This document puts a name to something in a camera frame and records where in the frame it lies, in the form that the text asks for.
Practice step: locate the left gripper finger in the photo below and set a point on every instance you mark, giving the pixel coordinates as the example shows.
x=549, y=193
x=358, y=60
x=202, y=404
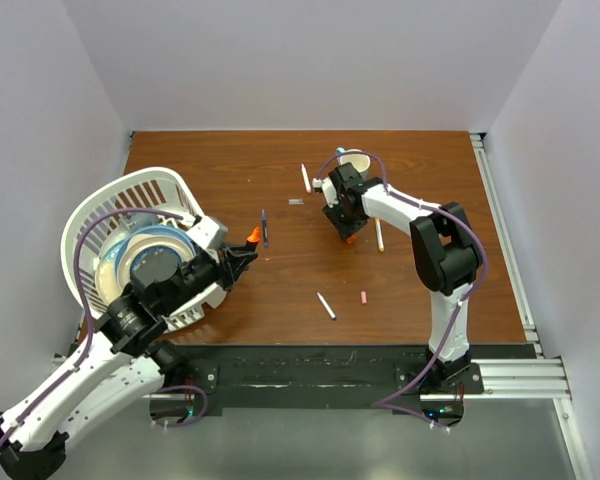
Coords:
x=235, y=267
x=246, y=251

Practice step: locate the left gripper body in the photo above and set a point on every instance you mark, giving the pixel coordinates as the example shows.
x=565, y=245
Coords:
x=210, y=269

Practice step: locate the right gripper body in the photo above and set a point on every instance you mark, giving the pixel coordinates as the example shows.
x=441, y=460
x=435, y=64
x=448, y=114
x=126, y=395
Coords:
x=347, y=225

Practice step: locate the black orange highlighter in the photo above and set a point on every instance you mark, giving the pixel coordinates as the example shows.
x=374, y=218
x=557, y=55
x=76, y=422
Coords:
x=253, y=235

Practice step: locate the purple pen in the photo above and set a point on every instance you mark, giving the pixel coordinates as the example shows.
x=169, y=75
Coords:
x=264, y=229

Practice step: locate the white yellow pen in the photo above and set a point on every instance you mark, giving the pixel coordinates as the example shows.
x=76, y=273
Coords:
x=379, y=235

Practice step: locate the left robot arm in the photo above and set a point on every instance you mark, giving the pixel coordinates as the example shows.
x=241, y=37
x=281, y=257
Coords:
x=123, y=360

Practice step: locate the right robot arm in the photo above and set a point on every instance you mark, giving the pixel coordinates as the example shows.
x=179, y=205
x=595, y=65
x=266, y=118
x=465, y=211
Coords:
x=449, y=258

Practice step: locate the white pink-tip pen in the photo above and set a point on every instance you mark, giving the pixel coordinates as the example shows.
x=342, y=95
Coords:
x=306, y=179

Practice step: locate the white purple-tip pen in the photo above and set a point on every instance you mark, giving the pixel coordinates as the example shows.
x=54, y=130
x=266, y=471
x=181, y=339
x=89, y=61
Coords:
x=326, y=306

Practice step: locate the light blue mug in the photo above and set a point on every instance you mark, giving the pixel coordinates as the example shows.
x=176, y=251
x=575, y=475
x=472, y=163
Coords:
x=360, y=161

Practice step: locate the grey object in basket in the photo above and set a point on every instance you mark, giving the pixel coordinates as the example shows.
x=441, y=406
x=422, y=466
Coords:
x=136, y=221

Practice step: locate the white laundry basket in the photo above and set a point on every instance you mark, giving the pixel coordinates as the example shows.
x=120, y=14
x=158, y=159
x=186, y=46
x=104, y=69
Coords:
x=94, y=226

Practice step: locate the stacked plates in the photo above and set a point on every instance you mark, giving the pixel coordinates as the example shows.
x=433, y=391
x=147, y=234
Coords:
x=114, y=270

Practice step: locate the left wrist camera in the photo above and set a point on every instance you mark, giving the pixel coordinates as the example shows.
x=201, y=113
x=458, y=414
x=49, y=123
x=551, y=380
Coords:
x=208, y=234

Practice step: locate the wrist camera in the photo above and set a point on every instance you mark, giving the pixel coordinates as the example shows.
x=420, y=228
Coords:
x=326, y=188
x=208, y=234

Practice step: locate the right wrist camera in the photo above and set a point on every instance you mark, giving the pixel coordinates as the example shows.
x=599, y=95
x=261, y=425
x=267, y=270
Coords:
x=326, y=188

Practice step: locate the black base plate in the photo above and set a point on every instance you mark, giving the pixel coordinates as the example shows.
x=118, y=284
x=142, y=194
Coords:
x=216, y=378

